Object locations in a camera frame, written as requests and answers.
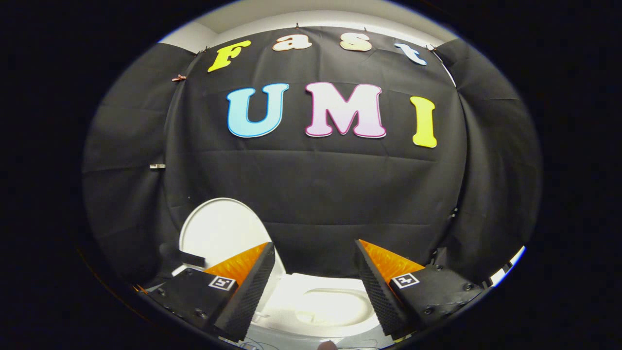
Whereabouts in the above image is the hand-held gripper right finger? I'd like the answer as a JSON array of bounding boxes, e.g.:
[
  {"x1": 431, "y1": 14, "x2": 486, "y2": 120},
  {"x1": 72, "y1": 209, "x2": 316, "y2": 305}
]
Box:
[{"x1": 353, "y1": 239, "x2": 486, "y2": 339}]

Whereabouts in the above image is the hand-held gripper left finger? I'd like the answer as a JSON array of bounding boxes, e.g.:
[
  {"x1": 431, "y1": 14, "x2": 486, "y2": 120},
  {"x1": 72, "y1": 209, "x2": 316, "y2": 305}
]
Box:
[{"x1": 146, "y1": 242, "x2": 276, "y2": 342}]

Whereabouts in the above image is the white toilet lid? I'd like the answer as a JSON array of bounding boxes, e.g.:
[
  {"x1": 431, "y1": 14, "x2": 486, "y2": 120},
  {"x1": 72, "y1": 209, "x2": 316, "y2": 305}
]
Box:
[{"x1": 178, "y1": 197, "x2": 285, "y2": 279}]

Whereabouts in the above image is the white toilet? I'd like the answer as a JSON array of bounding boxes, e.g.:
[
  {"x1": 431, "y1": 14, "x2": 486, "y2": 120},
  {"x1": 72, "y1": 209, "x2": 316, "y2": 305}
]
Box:
[{"x1": 248, "y1": 271, "x2": 389, "y2": 350}]

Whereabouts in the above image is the black backdrop cloth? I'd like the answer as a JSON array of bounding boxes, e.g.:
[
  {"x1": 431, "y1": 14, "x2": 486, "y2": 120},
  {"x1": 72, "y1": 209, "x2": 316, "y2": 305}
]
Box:
[{"x1": 82, "y1": 27, "x2": 543, "y2": 288}]

